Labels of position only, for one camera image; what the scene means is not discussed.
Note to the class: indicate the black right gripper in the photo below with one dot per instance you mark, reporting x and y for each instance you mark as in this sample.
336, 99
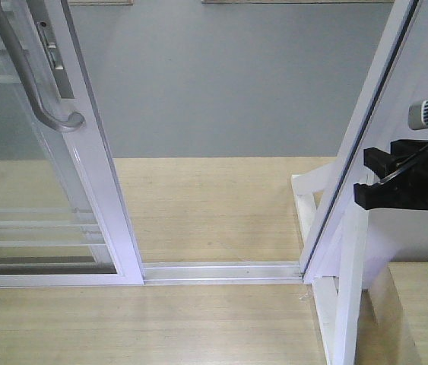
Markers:
410, 192

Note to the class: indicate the door lock latch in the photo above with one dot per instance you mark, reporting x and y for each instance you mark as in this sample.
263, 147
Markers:
54, 58

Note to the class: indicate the aluminium door floor track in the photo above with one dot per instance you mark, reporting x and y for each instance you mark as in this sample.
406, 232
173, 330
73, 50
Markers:
218, 273

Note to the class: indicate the white wooden support brace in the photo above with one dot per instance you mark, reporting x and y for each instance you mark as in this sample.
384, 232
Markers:
337, 281

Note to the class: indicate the light wooden floor platform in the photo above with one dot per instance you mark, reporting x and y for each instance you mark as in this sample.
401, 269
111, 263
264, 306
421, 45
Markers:
183, 209

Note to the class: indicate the white door frame post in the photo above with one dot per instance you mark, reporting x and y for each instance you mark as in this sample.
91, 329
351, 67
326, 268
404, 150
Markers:
397, 78

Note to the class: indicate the grey metal door handle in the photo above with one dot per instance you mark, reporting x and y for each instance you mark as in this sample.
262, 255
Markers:
25, 73

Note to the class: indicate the white framed sliding glass door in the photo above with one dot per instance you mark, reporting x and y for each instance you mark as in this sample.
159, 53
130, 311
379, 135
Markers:
63, 220

